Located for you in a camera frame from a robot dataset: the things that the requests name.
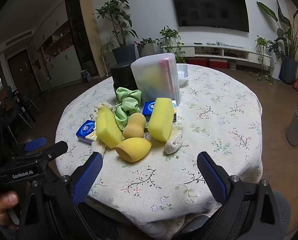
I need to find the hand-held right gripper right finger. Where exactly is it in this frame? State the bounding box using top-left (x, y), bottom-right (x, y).
top-left (197, 151), bottom-right (285, 240)

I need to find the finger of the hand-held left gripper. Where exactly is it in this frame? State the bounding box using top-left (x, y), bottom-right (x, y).
top-left (18, 137), bottom-right (48, 153)
top-left (14, 140), bottom-right (69, 166)

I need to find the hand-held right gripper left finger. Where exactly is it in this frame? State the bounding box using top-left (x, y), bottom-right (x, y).
top-left (19, 152), bottom-right (119, 240)

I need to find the blue tissue packet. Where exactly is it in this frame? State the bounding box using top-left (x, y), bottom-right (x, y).
top-left (76, 120), bottom-right (99, 145)
top-left (141, 100), bottom-right (177, 122)

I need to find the yellow rectangular sponge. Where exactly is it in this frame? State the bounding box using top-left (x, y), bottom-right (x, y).
top-left (96, 106), bottom-right (124, 149)
top-left (148, 97), bottom-right (175, 142)

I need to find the yellow teardrop makeup sponge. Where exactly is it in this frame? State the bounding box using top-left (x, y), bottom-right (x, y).
top-left (115, 138), bottom-right (152, 163)

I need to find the white plastic tray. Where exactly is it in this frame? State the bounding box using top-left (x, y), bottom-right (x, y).
top-left (176, 63), bottom-right (189, 87)

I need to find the person's left hand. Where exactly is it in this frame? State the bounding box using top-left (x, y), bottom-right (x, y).
top-left (0, 190), bottom-right (20, 232)

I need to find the dark chair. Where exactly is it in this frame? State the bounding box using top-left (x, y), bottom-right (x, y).
top-left (0, 86), bottom-right (41, 140)

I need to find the floral tablecloth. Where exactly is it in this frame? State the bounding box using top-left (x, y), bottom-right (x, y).
top-left (55, 64), bottom-right (263, 239)

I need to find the tan gourd-shaped makeup sponge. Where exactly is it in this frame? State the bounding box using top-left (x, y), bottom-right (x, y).
top-left (123, 112), bottom-right (146, 139)

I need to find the dark entrance door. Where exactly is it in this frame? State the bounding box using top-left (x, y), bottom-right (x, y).
top-left (7, 49), bottom-right (42, 93)

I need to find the green satin scrunchie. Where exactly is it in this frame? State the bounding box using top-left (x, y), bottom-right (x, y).
top-left (114, 87), bottom-right (142, 128)

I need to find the black cylinder container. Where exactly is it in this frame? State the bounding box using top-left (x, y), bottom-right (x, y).
top-left (110, 63), bottom-right (137, 92)

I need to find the red storage box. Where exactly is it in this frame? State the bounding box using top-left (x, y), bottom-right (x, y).
top-left (209, 59), bottom-right (228, 69)
top-left (188, 58), bottom-right (207, 67)

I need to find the translucent plastic storage box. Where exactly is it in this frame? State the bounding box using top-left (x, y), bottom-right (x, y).
top-left (130, 53), bottom-right (181, 105)

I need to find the white television cabinet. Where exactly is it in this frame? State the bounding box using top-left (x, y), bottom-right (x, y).
top-left (161, 44), bottom-right (275, 71)

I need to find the trailing vine plant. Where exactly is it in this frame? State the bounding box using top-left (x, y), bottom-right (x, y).
top-left (248, 36), bottom-right (285, 85)

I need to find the tall tree in dark pot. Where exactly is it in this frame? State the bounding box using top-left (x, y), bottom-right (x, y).
top-left (95, 0), bottom-right (139, 64)

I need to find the trailing pothos plant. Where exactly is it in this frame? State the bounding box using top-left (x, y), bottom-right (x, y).
top-left (156, 26), bottom-right (187, 63)

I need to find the large-leaf plant in grey pot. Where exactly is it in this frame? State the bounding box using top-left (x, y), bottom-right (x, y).
top-left (257, 0), bottom-right (298, 84)

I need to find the wall shelving cabinet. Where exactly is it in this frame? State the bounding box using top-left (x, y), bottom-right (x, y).
top-left (35, 0), bottom-right (100, 88)

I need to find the wall-mounted black television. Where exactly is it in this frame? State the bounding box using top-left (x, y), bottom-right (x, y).
top-left (171, 0), bottom-right (250, 33)

